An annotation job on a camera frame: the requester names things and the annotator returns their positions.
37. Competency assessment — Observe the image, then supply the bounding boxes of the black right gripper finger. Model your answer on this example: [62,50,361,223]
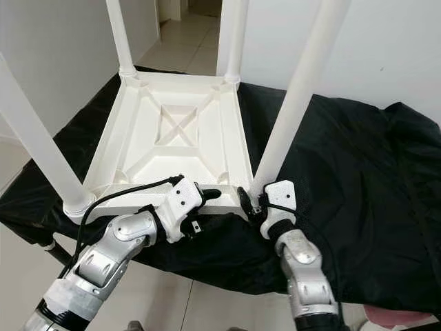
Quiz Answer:
[237,185,258,219]

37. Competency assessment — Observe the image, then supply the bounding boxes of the white plastic table top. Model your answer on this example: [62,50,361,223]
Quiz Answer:
[64,68,257,224]

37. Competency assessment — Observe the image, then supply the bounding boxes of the white plastic table leg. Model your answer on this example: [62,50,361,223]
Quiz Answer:
[220,0,250,86]
[249,0,353,199]
[0,54,97,216]
[105,0,138,79]

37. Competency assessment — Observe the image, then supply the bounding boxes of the black cloth table cover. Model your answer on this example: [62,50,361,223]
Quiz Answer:
[0,66,441,314]

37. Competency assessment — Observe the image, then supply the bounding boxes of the pink cushion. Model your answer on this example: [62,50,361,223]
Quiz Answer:
[362,305,441,330]

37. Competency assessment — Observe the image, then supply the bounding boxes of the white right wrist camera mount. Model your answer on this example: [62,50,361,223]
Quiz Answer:
[260,179,298,239]

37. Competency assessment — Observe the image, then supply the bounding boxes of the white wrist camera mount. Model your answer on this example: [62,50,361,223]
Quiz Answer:
[154,177,205,243]
[260,179,298,239]

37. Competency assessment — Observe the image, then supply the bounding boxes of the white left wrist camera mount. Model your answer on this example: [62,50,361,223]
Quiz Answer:
[154,177,205,243]

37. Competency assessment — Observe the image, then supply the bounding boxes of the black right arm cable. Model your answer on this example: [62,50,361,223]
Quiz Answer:
[265,202,345,304]

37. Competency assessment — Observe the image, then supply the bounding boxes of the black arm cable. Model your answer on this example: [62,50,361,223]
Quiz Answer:
[74,174,184,261]
[265,202,345,304]

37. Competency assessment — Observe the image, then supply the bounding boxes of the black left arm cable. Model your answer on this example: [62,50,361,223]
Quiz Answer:
[74,174,184,261]

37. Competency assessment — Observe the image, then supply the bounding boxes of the white door frame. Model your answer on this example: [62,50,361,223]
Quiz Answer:
[157,0,189,25]

